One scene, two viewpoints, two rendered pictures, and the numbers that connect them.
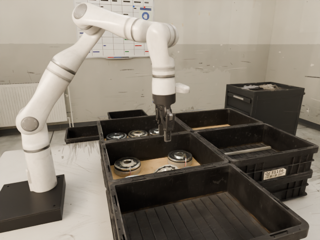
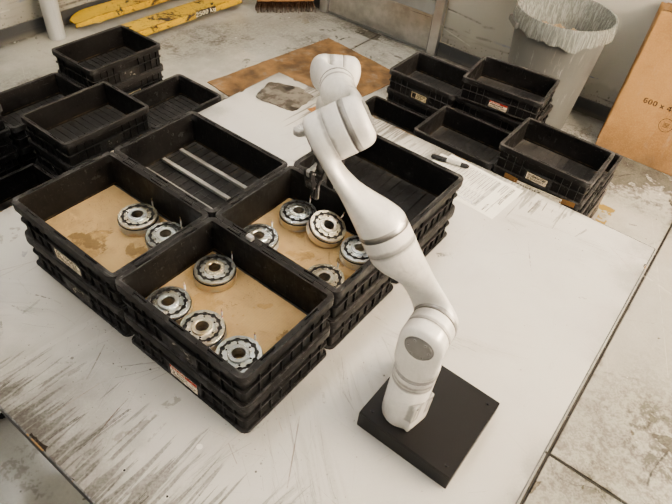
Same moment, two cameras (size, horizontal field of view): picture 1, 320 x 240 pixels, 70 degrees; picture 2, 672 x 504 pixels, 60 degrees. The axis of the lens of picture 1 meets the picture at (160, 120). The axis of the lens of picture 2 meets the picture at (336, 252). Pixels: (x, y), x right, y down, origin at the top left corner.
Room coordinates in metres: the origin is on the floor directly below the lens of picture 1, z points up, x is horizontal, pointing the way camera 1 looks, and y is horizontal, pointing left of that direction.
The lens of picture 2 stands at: (1.40, 0.91, 1.91)
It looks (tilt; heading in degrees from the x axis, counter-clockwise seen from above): 44 degrees down; 231
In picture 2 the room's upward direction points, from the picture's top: 6 degrees clockwise
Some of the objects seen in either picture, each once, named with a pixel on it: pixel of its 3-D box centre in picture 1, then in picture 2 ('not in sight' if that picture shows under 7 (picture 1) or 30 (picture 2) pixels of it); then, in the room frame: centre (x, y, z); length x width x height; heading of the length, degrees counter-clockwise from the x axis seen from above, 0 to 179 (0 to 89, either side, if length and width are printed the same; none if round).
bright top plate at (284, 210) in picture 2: not in sight; (298, 212); (0.73, -0.12, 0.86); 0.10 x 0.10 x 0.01
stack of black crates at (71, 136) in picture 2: not in sight; (97, 156); (0.98, -1.32, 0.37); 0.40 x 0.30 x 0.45; 18
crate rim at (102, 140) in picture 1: (141, 127); (225, 291); (1.05, 0.09, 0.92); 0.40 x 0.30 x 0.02; 108
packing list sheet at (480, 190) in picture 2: not in sight; (468, 183); (0.03, -0.12, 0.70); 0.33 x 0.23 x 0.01; 108
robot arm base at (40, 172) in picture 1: (41, 167); (408, 388); (0.81, 0.47, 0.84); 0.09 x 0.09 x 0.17; 7
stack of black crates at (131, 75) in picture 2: not in sight; (115, 89); (0.72, -1.82, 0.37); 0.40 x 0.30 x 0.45; 18
